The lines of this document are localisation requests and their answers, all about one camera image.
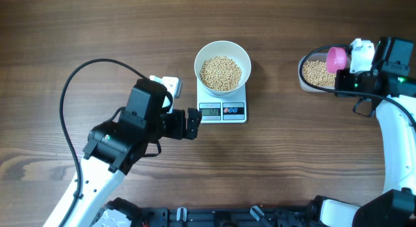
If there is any left black camera cable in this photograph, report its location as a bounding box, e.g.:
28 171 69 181
58 58 150 227

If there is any white round bowl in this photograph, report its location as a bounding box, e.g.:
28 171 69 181
194 40 252 96

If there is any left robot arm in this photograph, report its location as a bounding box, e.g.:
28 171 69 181
45 79 202 226

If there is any pile of yellow soybeans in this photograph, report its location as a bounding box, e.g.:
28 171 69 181
200 56 335 92

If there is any white digital kitchen scale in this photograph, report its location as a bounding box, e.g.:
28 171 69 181
197 83 248 124

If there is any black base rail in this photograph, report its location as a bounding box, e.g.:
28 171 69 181
89 205 369 227

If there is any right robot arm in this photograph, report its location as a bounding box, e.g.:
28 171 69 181
298 36 415 226

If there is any clear plastic container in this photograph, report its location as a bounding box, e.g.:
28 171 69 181
298 53 336 92

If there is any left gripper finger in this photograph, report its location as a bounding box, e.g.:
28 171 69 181
185 126 198 140
187 107 202 128

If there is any pink plastic measuring scoop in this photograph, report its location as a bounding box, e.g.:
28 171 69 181
326 47 347 73

